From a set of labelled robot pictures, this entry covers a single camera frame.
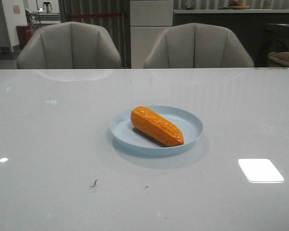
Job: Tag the tan cushion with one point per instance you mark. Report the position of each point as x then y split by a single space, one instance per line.
278 59

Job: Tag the right beige upholstered chair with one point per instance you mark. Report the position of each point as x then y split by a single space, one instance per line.
196 45

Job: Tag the fruit bowl on counter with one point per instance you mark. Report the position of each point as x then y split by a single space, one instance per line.
236 5

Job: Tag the dark counter with light top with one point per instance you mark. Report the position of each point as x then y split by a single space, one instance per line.
260 31

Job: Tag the red bin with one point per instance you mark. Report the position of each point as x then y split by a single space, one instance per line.
24 34

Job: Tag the light blue round plate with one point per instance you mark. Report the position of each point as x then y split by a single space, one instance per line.
134 140

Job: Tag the red barrier belt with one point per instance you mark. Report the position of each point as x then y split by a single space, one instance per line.
81 16

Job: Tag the white cabinet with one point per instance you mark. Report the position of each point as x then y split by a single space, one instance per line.
147 19

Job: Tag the beige upholstered chair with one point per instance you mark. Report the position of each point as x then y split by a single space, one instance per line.
196 45
70 45

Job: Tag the orange corn cob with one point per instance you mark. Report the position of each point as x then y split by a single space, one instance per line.
154 125

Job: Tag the left beige upholstered chair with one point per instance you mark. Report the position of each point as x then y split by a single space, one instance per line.
70 45

